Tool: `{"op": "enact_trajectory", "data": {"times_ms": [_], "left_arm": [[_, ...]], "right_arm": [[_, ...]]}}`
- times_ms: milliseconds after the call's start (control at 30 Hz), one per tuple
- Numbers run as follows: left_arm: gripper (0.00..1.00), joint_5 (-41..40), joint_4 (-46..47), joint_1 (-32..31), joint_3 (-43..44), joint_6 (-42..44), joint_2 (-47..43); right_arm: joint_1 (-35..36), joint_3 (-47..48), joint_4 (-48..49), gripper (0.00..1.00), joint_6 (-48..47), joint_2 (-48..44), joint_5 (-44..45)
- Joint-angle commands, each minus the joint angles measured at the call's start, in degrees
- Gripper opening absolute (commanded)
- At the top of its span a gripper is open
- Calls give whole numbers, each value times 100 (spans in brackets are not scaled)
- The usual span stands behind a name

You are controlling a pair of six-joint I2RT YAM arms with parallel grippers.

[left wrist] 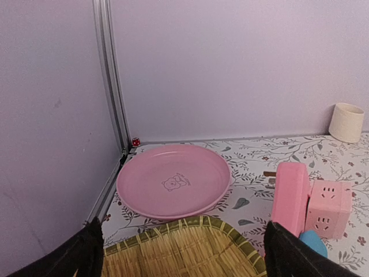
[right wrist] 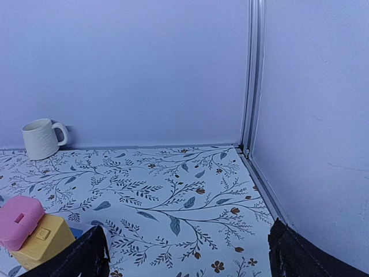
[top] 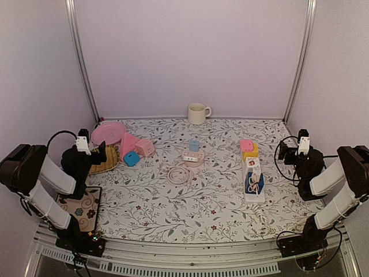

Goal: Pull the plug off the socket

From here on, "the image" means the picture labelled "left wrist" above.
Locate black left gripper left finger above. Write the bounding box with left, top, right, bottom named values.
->
left=10, top=217, right=104, bottom=276

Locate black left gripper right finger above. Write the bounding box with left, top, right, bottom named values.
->
left=264, top=221, right=356, bottom=277

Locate pink cube socket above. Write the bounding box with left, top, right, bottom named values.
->
left=304, top=179, right=352, bottom=239

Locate blue square adapter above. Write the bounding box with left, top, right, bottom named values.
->
left=299, top=230, right=328, bottom=258

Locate woven bamboo tray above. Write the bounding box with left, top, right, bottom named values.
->
left=101, top=216, right=267, bottom=276

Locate pink round plate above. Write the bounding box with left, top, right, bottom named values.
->
left=116, top=144, right=231, bottom=220

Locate small red die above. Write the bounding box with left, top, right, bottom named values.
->
left=132, top=137, right=141, bottom=147

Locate beige ceramic mug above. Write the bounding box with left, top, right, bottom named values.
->
left=329, top=103, right=364, bottom=143

